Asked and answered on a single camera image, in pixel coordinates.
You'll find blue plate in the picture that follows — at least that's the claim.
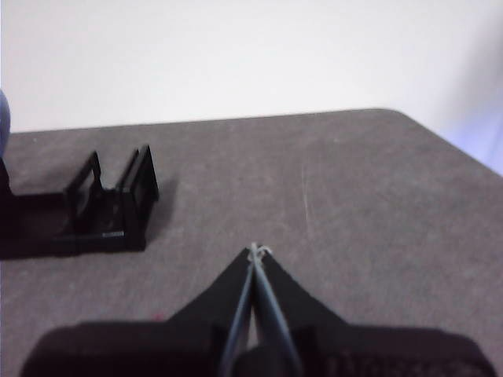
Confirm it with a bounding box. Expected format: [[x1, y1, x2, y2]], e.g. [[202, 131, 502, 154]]
[[0, 87, 13, 159]]

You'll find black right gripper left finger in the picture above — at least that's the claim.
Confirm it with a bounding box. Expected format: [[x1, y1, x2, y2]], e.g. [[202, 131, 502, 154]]
[[17, 244, 257, 377]]

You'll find black plate rack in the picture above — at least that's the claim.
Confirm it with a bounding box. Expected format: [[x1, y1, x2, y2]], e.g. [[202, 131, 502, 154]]
[[0, 144, 160, 261]]

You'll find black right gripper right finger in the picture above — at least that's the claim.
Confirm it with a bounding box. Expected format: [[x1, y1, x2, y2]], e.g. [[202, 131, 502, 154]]
[[254, 250, 499, 377]]

